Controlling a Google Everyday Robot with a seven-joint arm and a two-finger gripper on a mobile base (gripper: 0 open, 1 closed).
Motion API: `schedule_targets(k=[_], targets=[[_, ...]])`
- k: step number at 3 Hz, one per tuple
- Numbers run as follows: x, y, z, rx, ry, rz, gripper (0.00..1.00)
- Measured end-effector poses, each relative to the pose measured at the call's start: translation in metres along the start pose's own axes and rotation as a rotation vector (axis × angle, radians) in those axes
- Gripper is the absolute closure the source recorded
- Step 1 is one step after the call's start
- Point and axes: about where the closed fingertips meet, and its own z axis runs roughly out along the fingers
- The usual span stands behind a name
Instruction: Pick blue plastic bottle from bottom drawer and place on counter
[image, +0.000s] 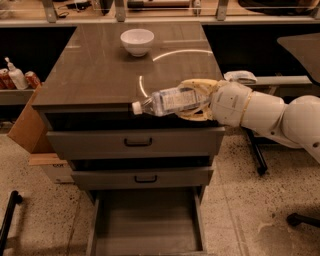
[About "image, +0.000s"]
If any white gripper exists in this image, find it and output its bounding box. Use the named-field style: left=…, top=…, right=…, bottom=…
left=177, top=79, right=252, bottom=127

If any clear plastic water bottle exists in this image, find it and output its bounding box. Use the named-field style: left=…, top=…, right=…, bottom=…
left=132, top=87, right=210, bottom=117

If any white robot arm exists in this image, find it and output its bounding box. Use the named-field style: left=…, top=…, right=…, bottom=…
left=180, top=79, right=320, bottom=163

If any top grey drawer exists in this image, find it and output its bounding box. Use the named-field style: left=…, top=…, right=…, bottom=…
left=47, top=127, right=225, bottom=160

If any grey drawer cabinet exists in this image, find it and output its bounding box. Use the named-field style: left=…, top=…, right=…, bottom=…
left=31, top=21, right=233, bottom=201

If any bottom open grey drawer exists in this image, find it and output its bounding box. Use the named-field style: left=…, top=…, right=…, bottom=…
left=86, top=187, right=207, bottom=256

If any middle grey drawer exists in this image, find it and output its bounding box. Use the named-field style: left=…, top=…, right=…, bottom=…
left=71, top=167, right=213, bottom=190

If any white pump bottle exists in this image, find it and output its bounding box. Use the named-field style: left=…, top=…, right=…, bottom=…
left=5, top=57, right=28, bottom=90

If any folded white cloth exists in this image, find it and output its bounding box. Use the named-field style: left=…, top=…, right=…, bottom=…
left=224, top=70, right=257, bottom=84

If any right grey shelf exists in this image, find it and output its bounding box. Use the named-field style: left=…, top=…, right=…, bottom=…
left=251, top=76, right=320, bottom=97

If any grey shelf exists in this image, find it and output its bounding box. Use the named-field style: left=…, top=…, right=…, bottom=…
left=251, top=76, right=320, bottom=97
left=0, top=89, right=34, bottom=105

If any white ceramic bowl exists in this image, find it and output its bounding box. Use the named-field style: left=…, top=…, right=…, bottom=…
left=120, top=29, right=155, bottom=57

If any grey round table top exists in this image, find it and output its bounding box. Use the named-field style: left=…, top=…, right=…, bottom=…
left=277, top=33, right=320, bottom=85

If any black chair base leg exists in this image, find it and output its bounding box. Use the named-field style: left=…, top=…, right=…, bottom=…
left=286, top=213, right=320, bottom=228

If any white box on floor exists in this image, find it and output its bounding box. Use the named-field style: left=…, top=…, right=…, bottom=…
left=29, top=153, right=73, bottom=184

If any red soda can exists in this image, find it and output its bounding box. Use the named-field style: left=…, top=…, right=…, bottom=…
left=25, top=71, right=42, bottom=89
left=0, top=68, right=16, bottom=89

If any brown cardboard box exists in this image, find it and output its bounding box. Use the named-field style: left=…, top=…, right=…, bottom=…
left=8, top=87, right=54, bottom=154

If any left grey shelf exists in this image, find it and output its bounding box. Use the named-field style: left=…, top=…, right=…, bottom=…
left=0, top=89, right=34, bottom=105

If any red soda can left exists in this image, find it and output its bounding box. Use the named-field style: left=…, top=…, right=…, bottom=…
left=0, top=68, right=16, bottom=89

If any black bar lower left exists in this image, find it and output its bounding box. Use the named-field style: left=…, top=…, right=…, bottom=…
left=0, top=190, right=23, bottom=256

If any black table leg frame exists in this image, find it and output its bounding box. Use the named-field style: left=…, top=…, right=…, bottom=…
left=246, top=129, right=267, bottom=176

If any black top drawer handle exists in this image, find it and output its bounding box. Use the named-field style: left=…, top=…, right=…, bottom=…
left=123, top=138, right=153, bottom=147

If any black drawer handle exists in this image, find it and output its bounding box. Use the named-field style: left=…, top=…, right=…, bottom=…
left=123, top=138, right=153, bottom=147
left=134, top=175, right=158, bottom=184

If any black middle drawer handle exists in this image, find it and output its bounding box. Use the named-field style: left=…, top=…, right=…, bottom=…
left=134, top=175, right=158, bottom=184

